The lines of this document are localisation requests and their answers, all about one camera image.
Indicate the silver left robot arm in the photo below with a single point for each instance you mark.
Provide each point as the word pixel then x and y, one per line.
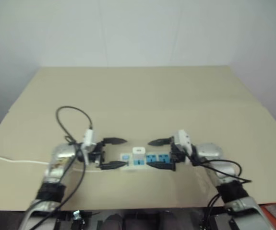
pixel 56 158

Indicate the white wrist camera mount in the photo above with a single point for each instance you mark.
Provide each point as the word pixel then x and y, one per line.
pixel 88 137
pixel 182 139

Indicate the white power strip blue sockets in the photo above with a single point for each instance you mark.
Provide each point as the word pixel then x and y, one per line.
pixel 152 159

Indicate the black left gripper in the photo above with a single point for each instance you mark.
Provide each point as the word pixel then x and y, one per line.
pixel 97 153

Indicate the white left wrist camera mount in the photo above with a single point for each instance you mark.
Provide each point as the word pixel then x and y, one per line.
pixel 88 137

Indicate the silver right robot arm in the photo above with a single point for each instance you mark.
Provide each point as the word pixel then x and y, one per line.
pixel 209 150

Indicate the black metal bracket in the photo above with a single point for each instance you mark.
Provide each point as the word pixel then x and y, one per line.
pixel 76 219

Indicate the dark rounded shape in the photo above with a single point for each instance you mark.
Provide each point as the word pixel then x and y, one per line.
pixel 113 221

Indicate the white charger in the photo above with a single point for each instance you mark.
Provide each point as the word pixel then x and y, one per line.
pixel 139 153

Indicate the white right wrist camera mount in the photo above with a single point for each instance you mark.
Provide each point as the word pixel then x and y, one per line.
pixel 182 139

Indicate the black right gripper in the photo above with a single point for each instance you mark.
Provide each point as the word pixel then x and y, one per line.
pixel 177 154

